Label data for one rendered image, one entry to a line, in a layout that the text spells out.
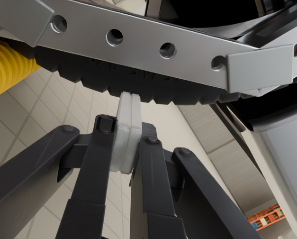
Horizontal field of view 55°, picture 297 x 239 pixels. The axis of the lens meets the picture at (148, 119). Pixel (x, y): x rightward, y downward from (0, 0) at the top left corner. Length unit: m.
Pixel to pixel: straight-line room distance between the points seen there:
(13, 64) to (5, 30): 0.11
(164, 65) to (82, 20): 0.07
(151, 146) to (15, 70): 0.24
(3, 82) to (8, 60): 0.03
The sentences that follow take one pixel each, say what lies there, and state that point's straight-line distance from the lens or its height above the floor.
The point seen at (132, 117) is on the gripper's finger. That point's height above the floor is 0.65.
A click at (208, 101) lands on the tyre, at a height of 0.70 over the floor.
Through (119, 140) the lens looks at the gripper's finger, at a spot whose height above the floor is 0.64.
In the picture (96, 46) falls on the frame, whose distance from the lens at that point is 0.24.
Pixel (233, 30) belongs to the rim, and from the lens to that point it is 0.34.
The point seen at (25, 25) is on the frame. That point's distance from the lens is 0.25.
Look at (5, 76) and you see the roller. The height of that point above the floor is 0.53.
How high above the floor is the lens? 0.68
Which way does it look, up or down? 9 degrees down
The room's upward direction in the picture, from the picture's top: 60 degrees clockwise
